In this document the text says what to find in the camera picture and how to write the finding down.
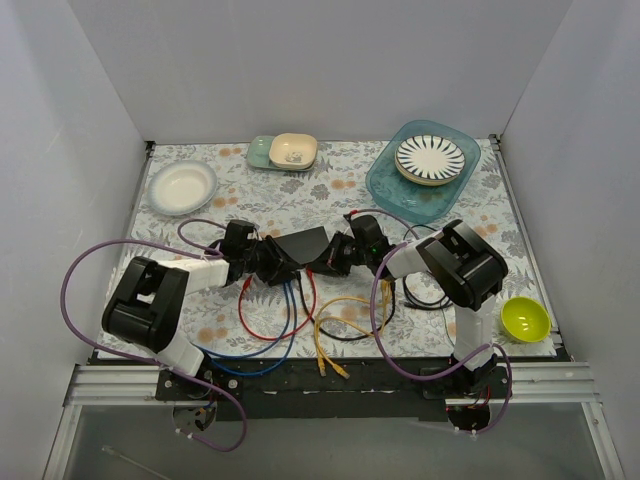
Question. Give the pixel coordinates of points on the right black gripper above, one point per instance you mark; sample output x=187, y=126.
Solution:
x=333, y=253

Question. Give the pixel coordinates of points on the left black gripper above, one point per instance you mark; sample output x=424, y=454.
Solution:
x=275, y=257

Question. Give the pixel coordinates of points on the black network switch box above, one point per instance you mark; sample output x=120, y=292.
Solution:
x=304, y=246

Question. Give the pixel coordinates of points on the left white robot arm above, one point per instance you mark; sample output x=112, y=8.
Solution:
x=145, y=307

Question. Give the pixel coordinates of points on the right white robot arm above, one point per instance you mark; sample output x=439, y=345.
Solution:
x=468, y=270

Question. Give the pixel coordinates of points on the teal transparent plastic tray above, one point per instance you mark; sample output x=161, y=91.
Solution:
x=413, y=202

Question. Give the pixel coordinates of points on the white blue-rimmed bowl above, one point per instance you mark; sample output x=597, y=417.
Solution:
x=181, y=188

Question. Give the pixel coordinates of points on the green square dish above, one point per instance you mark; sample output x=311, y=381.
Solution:
x=258, y=153

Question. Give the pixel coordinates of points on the beige square bowl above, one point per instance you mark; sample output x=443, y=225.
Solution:
x=293, y=151

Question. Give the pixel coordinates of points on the striped white blue plate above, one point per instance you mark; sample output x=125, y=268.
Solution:
x=429, y=160

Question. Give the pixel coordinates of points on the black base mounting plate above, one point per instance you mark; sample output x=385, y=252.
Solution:
x=296, y=390

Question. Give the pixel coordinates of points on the lime green bowl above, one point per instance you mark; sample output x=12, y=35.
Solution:
x=525, y=320

